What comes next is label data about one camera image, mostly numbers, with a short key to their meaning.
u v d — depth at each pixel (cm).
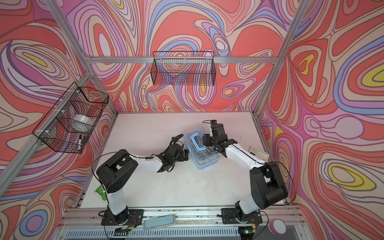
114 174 49
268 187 43
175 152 75
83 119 74
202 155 86
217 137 68
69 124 71
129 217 73
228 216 73
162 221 70
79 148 69
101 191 80
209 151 88
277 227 66
